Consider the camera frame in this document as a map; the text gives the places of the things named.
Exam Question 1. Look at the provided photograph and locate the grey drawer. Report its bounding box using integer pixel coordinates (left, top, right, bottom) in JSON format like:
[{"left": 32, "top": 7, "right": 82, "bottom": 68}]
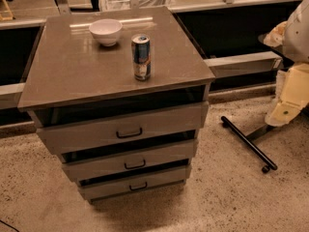
[
  {"left": 37, "top": 101, "right": 209, "bottom": 155},
  {"left": 78, "top": 164, "right": 191, "bottom": 201},
  {"left": 62, "top": 139, "right": 198, "bottom": 182}
]

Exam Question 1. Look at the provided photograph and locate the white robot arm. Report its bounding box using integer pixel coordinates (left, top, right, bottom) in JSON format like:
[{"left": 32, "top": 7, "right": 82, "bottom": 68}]
[{"left": 263, "top": 0, "right": 309, "bottom": 127}]

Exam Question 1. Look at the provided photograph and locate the blue silver drink can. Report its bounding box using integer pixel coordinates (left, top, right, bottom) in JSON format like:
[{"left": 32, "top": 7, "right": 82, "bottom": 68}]
[{"left": 131, "top": 34, "right": 151, "bottom": 81}]

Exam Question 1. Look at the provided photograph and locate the white ceramic bowl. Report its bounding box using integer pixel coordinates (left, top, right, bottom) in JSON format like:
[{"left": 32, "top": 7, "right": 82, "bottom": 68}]
[{"left": 89, "top": 19, "right": 123, "bottom": 46}]

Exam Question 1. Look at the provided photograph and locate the wire mesh basket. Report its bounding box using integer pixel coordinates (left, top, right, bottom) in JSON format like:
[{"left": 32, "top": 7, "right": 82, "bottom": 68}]
[{"left": 99, "top": 0, "right": 174, "bottom": 12}]

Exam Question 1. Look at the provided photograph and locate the yellow wooden frame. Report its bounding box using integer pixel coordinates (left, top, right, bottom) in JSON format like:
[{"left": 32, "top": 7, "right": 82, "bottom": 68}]
[{"left": 0, "top": 0, "right": 14, "bottom": 21}]

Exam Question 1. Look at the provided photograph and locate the black cable on floor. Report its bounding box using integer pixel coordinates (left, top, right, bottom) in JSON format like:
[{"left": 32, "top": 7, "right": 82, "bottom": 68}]
[{"left": 0, "top": 219, "right": 20, "bottom": 232}]

